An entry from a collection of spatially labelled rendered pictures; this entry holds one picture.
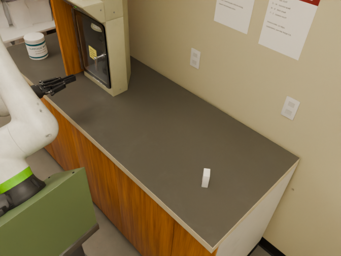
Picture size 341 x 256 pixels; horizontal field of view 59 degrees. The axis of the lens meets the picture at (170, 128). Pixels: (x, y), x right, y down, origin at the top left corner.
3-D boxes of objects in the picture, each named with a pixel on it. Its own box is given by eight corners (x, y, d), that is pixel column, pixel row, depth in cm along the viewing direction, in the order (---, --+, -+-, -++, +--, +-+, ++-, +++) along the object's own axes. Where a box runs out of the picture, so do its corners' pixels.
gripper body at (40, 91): (34, 91, 147) (52, 84, 152) (26, 83, 151) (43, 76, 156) (37, 103, 152) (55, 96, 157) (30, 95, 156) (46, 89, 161)
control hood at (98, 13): (72, 3, 171) (68, -16, 164) (106, 22, 154) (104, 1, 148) (53, 7, 165) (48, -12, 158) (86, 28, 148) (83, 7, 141)
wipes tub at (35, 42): (43, 49, 225) (38, 30, 215) (52, 56, 218) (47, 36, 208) (26, 55, 218) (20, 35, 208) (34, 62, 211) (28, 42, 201)
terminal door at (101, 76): (83, 69, 198) (73, 7, 172) (111, 89, 183) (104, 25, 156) (82, 69, 198) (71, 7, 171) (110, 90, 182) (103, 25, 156)
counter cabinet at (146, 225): (94, 110, 322) (80, 29, 262) (257, 246, 218) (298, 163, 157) (33, 140, 286) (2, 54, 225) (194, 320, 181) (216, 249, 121)
